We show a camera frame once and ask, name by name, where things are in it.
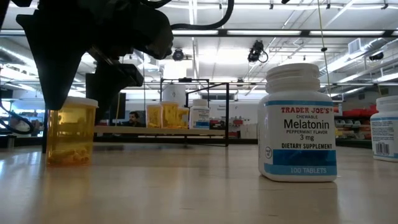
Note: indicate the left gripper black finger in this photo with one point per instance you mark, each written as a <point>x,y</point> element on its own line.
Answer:
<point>56,62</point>
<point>112,84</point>

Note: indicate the white melatonin bottle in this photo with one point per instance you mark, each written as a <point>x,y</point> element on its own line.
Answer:
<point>385,130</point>
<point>199,116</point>
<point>297,133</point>

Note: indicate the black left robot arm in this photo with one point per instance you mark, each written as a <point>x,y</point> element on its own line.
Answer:
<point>3,12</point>

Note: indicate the black computer monitor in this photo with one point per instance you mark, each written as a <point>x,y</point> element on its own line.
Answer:
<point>121,105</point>

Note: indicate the person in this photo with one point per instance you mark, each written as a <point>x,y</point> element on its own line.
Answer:
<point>133,118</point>

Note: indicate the white cylinder container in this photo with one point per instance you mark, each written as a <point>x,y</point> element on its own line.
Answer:
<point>174,95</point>

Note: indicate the thin black metal rack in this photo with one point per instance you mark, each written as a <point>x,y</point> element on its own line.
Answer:
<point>185,80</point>

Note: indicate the overhead black light bar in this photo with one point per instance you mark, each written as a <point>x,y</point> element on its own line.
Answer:
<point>305,32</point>

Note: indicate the rack of red bins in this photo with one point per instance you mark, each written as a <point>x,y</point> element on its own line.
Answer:
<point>357,112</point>

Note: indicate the black ceiling-mounted device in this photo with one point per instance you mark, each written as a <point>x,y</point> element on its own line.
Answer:
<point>376,56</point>

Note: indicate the wooden shelf with black frame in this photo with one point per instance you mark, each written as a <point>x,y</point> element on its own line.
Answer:
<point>140,130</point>

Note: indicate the round black ceiling camera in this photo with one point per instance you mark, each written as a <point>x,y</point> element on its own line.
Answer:
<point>178,54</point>

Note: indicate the black metal table frame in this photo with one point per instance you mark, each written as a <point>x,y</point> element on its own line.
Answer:
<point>155,140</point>

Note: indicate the black hanging camera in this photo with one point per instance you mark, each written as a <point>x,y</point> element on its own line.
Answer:
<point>255,51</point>

